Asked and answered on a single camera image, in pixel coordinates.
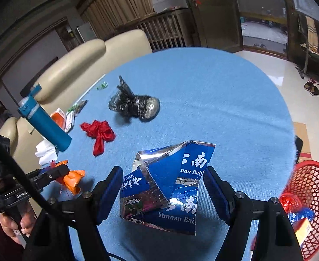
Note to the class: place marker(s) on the person's left hand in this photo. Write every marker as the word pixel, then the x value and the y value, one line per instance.
pixel 27 223

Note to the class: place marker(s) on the black padded object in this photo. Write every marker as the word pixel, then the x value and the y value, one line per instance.
pixel 298 149

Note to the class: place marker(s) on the teal water bottle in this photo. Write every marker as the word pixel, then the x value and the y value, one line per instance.
pixel 50 130

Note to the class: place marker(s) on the blue tablecloth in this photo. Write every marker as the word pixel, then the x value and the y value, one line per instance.
pixel 216 100

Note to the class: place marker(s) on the white tissue stack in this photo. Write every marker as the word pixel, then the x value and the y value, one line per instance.
pixel 45 152

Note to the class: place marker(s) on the brown slipper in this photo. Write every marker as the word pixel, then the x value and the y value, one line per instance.
pixel 316 90
pixel 309 85

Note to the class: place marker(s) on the red cloth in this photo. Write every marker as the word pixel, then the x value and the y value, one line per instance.
pixel 174 7

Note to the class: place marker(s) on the blue plastic bag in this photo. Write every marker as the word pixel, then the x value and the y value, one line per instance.
pixel 303 213

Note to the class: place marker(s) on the small cardboard box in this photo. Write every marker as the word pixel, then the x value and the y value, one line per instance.
pixel 303 229

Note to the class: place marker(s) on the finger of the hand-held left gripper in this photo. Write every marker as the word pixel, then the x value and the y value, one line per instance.
pixel 53 170
pixel 45 185

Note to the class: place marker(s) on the dark snack packet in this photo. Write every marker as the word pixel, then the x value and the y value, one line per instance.
pixel 81 105

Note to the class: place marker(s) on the striped towel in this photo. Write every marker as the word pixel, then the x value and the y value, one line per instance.
pixel 311 32

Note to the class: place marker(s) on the blue silver carton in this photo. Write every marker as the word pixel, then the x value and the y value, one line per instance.
pixel 162 174

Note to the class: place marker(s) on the wooden crib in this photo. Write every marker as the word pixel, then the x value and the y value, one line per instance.
pixel 165 32

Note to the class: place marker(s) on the beige curtain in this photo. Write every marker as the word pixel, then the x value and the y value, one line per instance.
pixel 116 2

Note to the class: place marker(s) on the cream leather sofa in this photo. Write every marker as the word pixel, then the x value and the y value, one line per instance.
pixel 94 51

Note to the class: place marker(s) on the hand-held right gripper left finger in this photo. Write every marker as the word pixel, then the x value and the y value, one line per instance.
pixel 110 195

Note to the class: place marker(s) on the white standing air conditioner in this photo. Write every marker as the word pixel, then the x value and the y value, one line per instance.
pixel 86 32

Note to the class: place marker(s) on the green candy wrapper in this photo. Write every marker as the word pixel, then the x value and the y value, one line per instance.
pixel 102 85
pixel 72 109

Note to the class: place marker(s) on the glass display cabinet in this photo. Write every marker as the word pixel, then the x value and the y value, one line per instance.
pixel 67 36

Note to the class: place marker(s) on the orange plastic bag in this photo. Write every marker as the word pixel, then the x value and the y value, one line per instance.
pixel 73 178

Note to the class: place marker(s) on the black plastic bag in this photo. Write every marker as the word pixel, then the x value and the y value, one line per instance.
pixel 132 104

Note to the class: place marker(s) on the white straw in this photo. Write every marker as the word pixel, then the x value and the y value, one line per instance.
pixel 93 85

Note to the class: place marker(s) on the wooden glass door leaf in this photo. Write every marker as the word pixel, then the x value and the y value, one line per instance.
pixel 292 32
pixel 219 27

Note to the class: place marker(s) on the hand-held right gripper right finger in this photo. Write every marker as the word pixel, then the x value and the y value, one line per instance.
pixel 216 195

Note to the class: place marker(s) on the brown cardboard sheet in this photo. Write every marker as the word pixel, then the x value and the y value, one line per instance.
pixel 302 136

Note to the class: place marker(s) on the metal frame chair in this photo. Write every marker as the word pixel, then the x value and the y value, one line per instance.
pixel 317 57

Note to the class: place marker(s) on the orange white packet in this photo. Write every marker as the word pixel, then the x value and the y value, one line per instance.
pixel 64 119

